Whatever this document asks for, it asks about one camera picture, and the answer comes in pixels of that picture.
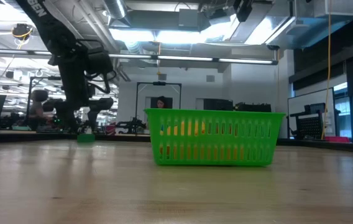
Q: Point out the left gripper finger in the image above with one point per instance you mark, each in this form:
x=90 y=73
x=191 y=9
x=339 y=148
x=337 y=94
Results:
x=93 y=119
x=67 y=119

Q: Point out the green toy brick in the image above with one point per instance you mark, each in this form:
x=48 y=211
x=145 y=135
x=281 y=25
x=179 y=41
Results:
x=83 y=138

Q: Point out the yellow toy brick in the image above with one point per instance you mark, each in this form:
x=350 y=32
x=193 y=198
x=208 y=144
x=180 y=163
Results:
x=182 y=127

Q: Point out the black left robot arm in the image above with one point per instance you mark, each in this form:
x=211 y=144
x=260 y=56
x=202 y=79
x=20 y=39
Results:
x=44 y=18

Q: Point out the black lab robot arm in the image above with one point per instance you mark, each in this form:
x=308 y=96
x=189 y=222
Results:
x=131 y=126

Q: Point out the red bin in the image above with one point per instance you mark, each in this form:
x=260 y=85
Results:
x=111 y=129

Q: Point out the person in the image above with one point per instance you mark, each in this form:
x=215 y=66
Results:
x=36 y=112
x=161 y=102

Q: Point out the long linear ceiling light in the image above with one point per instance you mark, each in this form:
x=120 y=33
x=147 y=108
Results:
x=179 y=58

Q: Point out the green plastic basket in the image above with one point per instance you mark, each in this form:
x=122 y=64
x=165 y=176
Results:
x=213 y=115

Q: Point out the black flat screen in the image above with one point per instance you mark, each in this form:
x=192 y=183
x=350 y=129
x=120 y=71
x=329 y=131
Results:
x=218 y=104

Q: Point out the black equipment case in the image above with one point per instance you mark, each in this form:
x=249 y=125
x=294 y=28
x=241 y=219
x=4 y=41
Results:
x=252 y=107

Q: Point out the white board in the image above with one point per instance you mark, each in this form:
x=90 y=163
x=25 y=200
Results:
x=300 y=99

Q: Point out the black perforated cart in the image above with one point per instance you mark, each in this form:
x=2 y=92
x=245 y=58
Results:
x=310 y=127

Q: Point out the pink tray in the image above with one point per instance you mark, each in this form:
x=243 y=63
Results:
x=336 y=139

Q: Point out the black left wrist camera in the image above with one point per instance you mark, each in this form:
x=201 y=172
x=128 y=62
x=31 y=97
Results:
x=99 y=62

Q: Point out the large silver air duct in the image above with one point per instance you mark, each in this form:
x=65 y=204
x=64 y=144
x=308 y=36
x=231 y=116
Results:
x=316 y=28

